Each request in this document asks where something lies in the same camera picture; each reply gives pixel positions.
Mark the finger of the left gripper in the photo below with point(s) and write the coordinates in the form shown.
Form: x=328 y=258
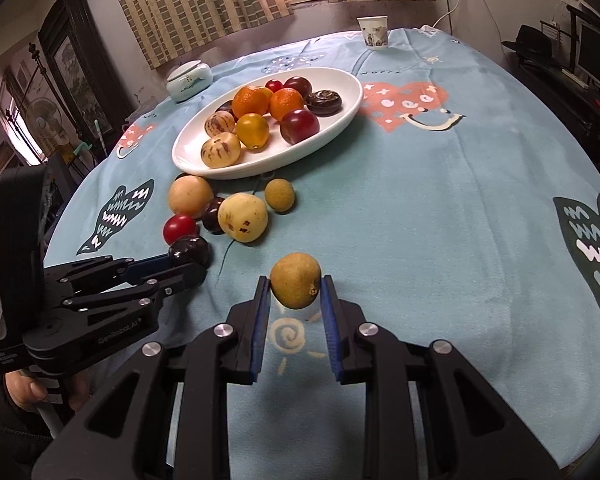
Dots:
x=82 y=277
x=123 y=298

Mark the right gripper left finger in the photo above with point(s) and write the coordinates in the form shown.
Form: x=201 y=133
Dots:
x=164 y=415

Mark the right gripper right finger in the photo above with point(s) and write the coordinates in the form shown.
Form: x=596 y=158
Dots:
x=426 y=405

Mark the beige round fruit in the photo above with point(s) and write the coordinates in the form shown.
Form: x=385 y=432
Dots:
x=190 y=195

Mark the yellow spotted pear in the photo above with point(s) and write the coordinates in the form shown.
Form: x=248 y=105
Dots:
x=243 y=217

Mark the small green-brown longan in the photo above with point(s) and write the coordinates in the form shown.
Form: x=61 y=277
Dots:
x=279 y=195

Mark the dark purple mangosteen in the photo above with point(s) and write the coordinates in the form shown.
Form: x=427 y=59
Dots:
x=226 y=106

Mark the large orange mandarin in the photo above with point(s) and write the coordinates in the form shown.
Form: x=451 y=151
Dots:
x=251 y=100

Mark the small red cherry tomato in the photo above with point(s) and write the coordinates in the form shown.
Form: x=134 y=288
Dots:
x=274 y=85

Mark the dark wrinkled passion fruit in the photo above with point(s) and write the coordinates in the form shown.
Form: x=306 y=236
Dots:
x=323 y=103

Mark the dark red plum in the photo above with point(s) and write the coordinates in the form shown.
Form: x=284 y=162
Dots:
x=300 y=84

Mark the striped pepino melon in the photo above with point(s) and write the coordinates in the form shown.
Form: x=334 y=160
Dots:
x=219 y=122

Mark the person's left hand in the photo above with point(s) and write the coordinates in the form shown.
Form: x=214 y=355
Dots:
x=27 y=391

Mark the standing fan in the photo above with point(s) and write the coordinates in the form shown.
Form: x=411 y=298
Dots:
x=44 y=124

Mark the dark framed picture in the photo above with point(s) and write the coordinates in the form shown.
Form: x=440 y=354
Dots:
x=84 y=74

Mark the white ceramic lidded jar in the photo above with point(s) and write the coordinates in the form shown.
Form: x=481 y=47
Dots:
x=188 y=80

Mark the light blue patterned tablecloth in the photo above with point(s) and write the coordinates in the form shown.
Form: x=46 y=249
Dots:
x=454 y=206

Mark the white paper cup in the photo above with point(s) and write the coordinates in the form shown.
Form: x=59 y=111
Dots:
x=375 y=31

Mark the computer monitor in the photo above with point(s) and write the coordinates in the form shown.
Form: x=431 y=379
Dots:
x=588 y=49

